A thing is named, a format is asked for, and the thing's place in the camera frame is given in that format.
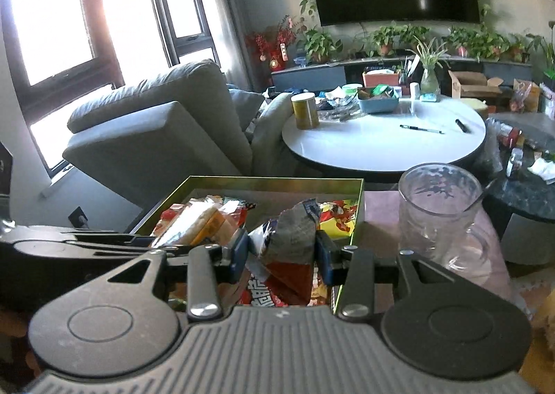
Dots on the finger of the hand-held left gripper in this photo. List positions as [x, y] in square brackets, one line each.
[86, 252]
[86, 237]

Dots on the blue basket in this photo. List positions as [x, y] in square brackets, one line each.
[377, 103]

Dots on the grey red snack packet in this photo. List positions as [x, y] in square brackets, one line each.
[290, 238]

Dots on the grey sheer curtain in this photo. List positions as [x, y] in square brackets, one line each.
[225, 8]

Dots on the pile of mixed snacks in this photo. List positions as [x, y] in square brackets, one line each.
[342, 216]

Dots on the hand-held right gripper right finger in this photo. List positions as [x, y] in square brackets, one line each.
[325, 259]

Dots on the dark round marble table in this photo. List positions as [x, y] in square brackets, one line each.
[524, 203]

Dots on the black pen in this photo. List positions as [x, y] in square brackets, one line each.
[421, 129]

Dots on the large dark-framed window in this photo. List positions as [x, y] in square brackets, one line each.
[47, 17]

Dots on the black wall outlet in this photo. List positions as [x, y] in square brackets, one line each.
[78, 218]

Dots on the orange patterned bag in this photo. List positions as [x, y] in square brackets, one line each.
[522, 97]

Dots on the potted green plant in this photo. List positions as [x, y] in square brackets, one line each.
[396, 36]
[527, 47]
[321, 45]
[477, 43]

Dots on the black marker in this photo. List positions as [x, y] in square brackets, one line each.
[462, 125]

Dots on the green cardboard box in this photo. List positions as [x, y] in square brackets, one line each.
[282, 196]

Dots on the heap of loose wrappers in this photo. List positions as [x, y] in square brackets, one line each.
[338, 110]

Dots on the round white table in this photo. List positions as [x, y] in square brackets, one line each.
[381, 142]

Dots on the small dark bottle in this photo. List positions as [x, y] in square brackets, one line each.
[515, 162]

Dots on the grey sofa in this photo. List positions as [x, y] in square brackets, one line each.
[164, 134]

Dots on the beige orange snack packet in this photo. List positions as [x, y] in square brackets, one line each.
[195, 222]

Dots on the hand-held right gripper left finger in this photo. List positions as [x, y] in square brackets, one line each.
[240, 253]

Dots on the white crumpled tissue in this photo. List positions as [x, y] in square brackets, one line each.
[543, 169]

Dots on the small blue pack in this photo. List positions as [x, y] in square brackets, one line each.
[429, 97]

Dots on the clear glass mug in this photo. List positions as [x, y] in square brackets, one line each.
[438, 220]

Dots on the yellow can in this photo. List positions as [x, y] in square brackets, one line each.
[305, 112]

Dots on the small white bottle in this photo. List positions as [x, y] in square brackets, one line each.
[415, 90]

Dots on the glass vase with spider plant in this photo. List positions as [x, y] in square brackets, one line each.
[429, 82]

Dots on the green lidded container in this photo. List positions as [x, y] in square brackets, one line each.
[352, 91]

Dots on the long low television cabinet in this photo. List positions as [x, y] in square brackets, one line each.
[312, 77]

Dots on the open cardboard box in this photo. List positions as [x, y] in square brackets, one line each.
[472, 86]

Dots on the orange box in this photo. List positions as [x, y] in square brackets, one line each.
[381, 78]

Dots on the clear plastic bag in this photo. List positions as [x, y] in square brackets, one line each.
[490, 147]

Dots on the grey cushion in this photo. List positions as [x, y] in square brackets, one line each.
[245, 112]

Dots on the red flower decoration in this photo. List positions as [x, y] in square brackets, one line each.
[273, 43]

